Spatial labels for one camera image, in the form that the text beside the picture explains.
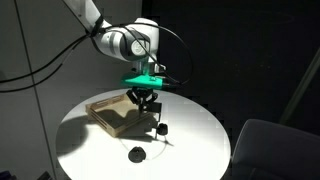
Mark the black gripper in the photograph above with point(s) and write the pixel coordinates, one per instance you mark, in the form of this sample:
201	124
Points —
141	96

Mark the large black bracket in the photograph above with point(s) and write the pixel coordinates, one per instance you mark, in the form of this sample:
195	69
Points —
155	108

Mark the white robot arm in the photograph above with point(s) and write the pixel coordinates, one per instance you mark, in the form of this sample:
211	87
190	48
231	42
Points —
135	42

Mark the wooden tray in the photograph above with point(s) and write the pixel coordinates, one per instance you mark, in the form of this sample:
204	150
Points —
117	114

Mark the small black knob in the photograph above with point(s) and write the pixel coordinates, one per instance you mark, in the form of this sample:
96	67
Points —
162	129

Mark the flat black round knob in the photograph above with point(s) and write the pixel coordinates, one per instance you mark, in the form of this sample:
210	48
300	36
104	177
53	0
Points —
137	155

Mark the grey chair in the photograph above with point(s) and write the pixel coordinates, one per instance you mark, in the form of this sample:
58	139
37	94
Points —
286	152

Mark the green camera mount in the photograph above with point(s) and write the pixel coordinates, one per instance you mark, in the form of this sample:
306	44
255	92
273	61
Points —
142	81

